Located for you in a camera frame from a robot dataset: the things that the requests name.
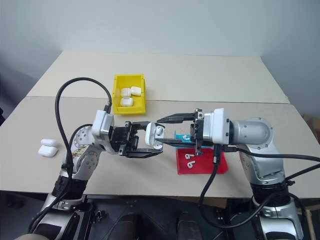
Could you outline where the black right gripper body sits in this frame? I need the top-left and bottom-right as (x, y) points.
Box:
(189, 108), (206, 156)

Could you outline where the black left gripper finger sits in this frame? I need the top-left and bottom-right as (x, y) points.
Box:
(124, 147), (165, 159)
(129, 120), (153, 133)

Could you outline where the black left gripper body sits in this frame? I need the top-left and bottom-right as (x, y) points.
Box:
(109, 121), (141, 157)

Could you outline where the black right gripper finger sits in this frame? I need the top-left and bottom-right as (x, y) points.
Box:
(156, 112), (198, 124)
(154, 136), (199, 147)

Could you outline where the yellow plastic bin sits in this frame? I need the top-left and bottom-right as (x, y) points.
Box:
(111, 73), (147, 116)

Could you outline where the teal earbud tray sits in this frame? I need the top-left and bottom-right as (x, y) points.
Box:
(173, 129), (201, 145)

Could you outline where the red earbud tray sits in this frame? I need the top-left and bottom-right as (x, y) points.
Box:
(175, 146), (229, 175)

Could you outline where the dark rounded shape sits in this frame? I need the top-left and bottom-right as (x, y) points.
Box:
(176, 211), (201, 240)
(109, 212), (141, 240)

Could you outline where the brown cardboard box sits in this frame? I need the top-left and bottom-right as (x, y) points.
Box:
(302, 113), (320, 146)

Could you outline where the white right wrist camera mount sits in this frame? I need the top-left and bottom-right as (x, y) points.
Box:
(202, 107), (232, 146)

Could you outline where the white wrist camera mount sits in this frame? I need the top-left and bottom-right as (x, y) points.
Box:
(202, 107), (232, 146)
(91, 109), (116, 145)

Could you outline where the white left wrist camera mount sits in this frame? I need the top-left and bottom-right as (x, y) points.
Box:
(91, 109), (116, 145)

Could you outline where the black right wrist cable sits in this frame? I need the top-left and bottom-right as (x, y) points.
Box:
(199, 144), (307, 228)

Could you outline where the black metal frame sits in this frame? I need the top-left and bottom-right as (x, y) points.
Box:
(81, 194), (254, 240)

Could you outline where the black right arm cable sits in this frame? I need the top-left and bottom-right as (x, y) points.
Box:
(222, 145), (320, 183)

